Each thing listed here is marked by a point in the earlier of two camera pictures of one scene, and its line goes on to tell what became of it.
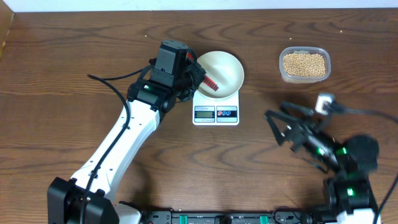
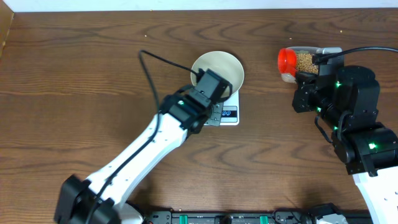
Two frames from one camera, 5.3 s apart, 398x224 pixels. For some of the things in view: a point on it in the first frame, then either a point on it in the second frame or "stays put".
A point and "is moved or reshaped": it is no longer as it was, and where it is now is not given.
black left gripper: (196, 74) -> (214, 118)
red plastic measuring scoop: (207, 79) is moved or reshaped
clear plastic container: (304, 65) stays put
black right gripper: (296, 130) -> (306, 82)
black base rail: (226, 217) stays put
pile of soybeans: (304, 65) stays put
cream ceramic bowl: (225, 70) stays put
